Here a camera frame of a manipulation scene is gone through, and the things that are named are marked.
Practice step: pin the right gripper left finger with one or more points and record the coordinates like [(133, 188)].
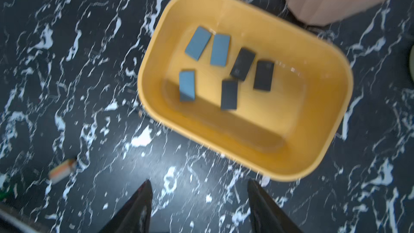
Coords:
[(135, 215)]

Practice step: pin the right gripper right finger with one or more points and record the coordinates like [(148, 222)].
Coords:
[(265, 215)]

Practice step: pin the black eraser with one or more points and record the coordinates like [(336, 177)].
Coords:
[(243, 64), (229, 95), (264, 75)]

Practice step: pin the blue eraser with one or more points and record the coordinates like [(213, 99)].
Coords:
[(220, 48), (187, 85), (198, 43)]

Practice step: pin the yellow storage box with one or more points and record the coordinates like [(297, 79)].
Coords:
[(284, 133)]

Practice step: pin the orange white eraser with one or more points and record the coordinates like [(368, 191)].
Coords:
[(62, 171)]

